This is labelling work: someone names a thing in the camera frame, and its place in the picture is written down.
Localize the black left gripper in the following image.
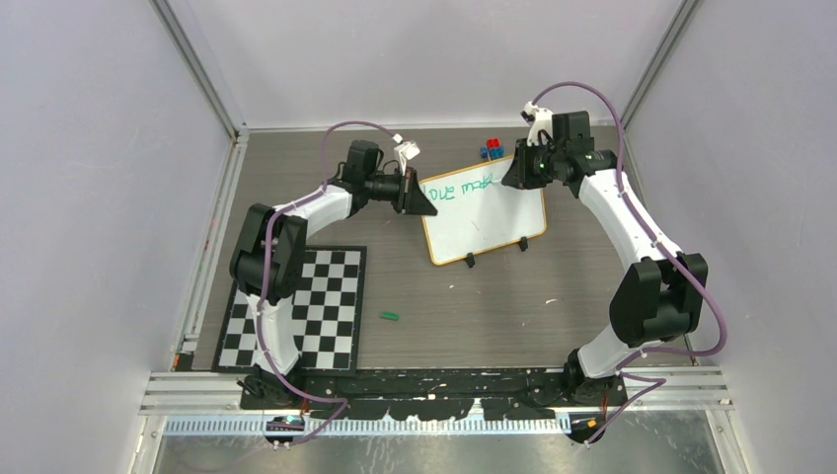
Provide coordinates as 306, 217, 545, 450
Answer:
366, 168, 437, 217

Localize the yellow framed whiteboard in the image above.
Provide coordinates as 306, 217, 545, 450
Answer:
419, 157, 547, 266

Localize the black white chessboard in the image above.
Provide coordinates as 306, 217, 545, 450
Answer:
211, 246, 367, 376

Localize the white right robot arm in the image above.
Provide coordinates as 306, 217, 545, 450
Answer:
501, 103, 708, 406

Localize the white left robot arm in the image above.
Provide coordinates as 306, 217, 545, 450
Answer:
229, 136, 438, 409

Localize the blue red toy car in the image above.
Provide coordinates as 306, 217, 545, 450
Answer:
480, 138, 504, 161

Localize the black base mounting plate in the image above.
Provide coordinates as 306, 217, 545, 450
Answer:
237, 368, 627, 421

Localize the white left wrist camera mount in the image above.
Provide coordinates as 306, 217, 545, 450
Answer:
392, 133, 420, 175

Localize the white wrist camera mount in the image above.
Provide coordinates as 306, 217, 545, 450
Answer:
392, 133, 420, 175
520, 102, 554, 146

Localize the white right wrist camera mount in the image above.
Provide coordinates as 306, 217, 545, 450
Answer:
520, 102, 554, 146

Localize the aluminium front rail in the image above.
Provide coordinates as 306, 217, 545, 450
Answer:
139, 367, 734, 437

